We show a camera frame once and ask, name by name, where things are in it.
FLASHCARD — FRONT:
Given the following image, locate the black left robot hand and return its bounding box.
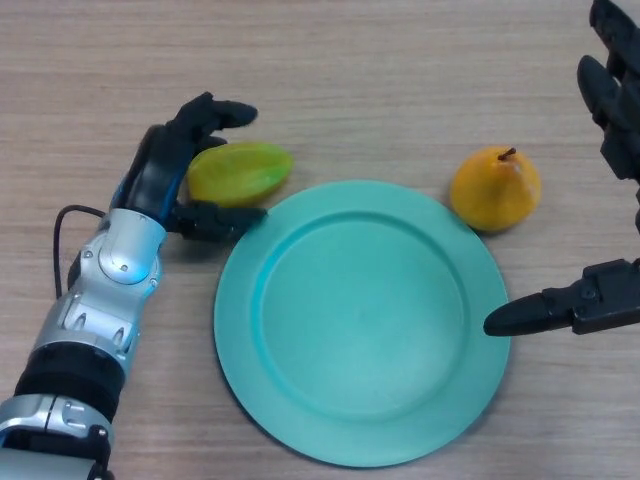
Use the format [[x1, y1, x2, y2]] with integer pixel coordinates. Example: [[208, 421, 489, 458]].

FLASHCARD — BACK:
[[121, 91, 269, 243]]

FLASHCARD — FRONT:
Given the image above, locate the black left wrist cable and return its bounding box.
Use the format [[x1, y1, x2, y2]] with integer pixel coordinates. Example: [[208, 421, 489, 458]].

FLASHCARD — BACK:
[[52, 204, 109, 299]]

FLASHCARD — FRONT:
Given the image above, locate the yellow green starfruit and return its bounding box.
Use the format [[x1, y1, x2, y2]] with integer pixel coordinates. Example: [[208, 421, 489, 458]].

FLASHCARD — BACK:
[[185, 142, 295, 209]]

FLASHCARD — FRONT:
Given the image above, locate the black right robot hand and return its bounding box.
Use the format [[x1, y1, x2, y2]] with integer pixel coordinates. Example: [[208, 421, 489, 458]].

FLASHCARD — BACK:
[[482, 0, 640, 338]]

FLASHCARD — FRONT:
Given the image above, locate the teal green round plate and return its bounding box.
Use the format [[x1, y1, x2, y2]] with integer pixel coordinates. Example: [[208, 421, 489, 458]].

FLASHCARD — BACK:
[[213, 180, 512, 469]]

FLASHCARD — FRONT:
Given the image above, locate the orange yellow pear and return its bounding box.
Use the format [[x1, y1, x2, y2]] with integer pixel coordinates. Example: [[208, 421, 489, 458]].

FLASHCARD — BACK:
[[449, 146, 543, 233]]

